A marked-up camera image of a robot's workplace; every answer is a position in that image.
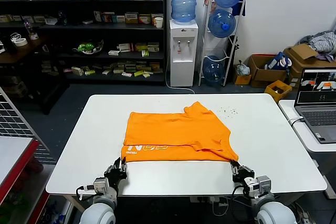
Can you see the black shelving unit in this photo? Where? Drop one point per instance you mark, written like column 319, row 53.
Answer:
column 113, row 27

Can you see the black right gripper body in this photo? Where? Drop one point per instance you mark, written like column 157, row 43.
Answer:
column 244, row 174

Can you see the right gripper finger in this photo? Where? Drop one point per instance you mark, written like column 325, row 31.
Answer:
column 232, row 167
column 237, row 166

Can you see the white water dispenser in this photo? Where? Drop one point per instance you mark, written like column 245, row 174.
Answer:
column 183, row 56

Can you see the grey open laptop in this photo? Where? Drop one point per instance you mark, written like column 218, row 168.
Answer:
column 319, row 119

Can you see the large cardboard box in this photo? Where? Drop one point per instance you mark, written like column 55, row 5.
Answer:
column 305, row 53

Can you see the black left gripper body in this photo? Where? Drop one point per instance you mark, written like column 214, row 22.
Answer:
column 115, row 176

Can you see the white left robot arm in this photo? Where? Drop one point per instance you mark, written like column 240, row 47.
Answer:
column 99, row 211

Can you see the white side table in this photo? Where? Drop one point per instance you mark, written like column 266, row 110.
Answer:
column 302, row 137

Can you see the scattered dark crumbs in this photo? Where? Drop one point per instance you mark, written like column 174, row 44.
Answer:
column 228, row 111

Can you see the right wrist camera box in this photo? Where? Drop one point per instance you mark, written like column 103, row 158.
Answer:
column 258, row 186

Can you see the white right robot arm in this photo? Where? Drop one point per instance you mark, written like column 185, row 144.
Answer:
column 273, row 212

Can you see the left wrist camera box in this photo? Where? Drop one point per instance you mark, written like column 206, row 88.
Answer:
column 101, row 185

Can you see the grey plastic bag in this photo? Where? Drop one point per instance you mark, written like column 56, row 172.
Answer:
column 242, row 69

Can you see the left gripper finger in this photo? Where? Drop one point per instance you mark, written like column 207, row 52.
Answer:
column 116, row 165
column 124, row 165

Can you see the white metal jug rack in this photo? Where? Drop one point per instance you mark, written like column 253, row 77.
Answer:
column 232, row 51

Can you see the red edged white table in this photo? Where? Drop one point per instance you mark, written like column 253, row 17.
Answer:
column 15, row 161

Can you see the yellow plastic bin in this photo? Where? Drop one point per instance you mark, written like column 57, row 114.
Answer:
column 278, row 91

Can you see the white tape roll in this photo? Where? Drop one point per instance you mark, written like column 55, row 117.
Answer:
column 20, row 42

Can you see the orange t-shirt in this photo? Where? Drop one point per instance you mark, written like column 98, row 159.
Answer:
column 173, row 132

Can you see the blue shopping bag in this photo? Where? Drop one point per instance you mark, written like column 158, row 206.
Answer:
column 278, row 61

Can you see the white power strip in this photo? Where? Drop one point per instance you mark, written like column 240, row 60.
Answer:
column 207, row 200

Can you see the open cardboard box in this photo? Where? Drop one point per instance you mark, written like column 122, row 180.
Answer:
column 265, row 77

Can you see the red white medicine box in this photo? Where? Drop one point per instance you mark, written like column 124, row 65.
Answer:
column 145, row 19

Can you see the dark wooden table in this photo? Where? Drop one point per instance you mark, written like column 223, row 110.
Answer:
column 23, row 51

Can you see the beige medicine box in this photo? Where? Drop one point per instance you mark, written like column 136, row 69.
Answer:
column 131, row 18

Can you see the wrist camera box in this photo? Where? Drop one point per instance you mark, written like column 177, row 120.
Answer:
column 101, row 185
column 258, row 186

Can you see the white paper cup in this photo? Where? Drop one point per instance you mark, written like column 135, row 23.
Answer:
column 158, row 22

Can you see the green item in bowl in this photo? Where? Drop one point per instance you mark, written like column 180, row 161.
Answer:
column 86, row 47

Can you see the pile of striped clothes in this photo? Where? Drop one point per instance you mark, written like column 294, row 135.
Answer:
column 324, row 41

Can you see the blue upright water jug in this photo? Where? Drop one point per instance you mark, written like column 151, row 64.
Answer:
column 184, row 1

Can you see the small cardboard box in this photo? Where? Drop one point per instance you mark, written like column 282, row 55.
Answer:
column 242, row 79

